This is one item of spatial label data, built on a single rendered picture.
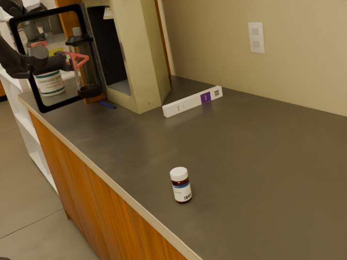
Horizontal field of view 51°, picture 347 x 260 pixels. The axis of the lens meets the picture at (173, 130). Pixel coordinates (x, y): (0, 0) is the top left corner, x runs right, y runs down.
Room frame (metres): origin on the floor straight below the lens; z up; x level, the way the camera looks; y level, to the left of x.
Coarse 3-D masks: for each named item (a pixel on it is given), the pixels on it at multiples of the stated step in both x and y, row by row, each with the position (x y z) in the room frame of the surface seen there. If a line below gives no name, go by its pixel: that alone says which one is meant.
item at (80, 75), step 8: (72, 48) 1.41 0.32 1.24; (80, 48) 1.40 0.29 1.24; (88, 48) 1.42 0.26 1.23; (88, 64) 1.41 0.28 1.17; (96, 64) 1.44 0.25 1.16; (80, 72) 1.40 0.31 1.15; (88, 72) 1.40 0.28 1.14; (96, 72) 1.43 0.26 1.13; (80, 80) 1.41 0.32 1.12; (88, 80) 1.40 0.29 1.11; (96, 80) 1.42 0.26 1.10; (80, 88) 1.41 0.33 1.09; (88, 88) 1.40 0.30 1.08; (96, 88) 1.41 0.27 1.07
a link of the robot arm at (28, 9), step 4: (36, 4) 1.62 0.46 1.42; (40, 4) 1.61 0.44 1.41; (12, 8) 1.56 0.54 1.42; (16, 8) 1.56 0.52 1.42; (24, 8) 1.63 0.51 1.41; (28, 8) 1.61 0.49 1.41; (32, 8) 1.60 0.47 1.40; (36, 8) 1.60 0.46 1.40; (40, 8) 1.60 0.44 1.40; (44, 8) 1.62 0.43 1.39; (12, 12) 1.56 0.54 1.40; (16, 12) 1.56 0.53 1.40; (20, 12) 1.57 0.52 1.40; (24, 12) 1.60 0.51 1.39; (28, 12) 1.59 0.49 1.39; (32, 12) 1.60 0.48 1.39; (16, 16) 1.57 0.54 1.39
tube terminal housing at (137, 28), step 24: (96, 0) 1.51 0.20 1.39; (120, 0) 1.40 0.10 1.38; (144, 0) 1.48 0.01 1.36; (120, 24) 1.39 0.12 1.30; (144, 24) 1.43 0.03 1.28; (96, 48) 1.64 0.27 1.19; (144, 48) 1.42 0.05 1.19; (144, 72) 1.41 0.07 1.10; (120, 96) 1.51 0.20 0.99; (144, 96) 1.40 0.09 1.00
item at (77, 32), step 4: (76, 28) 1.43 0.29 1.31; (76, 32) 1.43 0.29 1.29; (80, 32) 1.44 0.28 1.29; (72, 36) 1.45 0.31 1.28; (76, 36) 1.43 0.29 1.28; (80, 36) 1.42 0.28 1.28; (84, 36) 1.42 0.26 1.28; (88, 36) 1.44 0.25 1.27; (68, 40) 1.42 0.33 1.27; (72, 40) 1.41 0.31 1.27; (76, 40) 1.40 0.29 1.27; (80, 40) 1.40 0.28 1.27
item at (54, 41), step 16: (48, 16) 1.56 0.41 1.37; (64, 16) 1.60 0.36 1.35; (32, 32) 1.51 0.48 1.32; (48, 32) 1.55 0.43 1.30; (64, 32) 1.59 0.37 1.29; (48, 48) 1.54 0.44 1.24; (64, 48) 1.57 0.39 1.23; (48, 80) 1.51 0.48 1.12; (64, 80) 1.55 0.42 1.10; (48, 96) 1.50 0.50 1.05; (64, 96) 1.54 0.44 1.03
